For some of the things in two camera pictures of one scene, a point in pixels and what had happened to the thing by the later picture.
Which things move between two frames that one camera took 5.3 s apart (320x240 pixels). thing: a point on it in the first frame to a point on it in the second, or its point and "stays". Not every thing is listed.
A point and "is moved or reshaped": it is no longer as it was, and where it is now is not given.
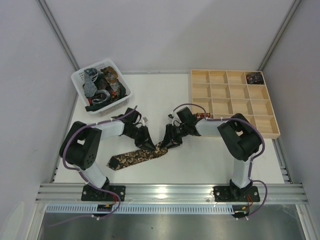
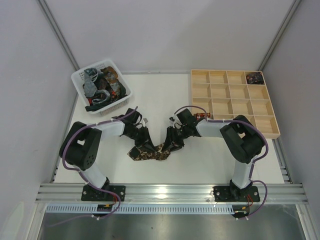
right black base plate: x=226 y=194 stays
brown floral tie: x=118 y=161 is moved or reshaped
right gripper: x=172 y=134 stays
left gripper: x=141 y=136 stays
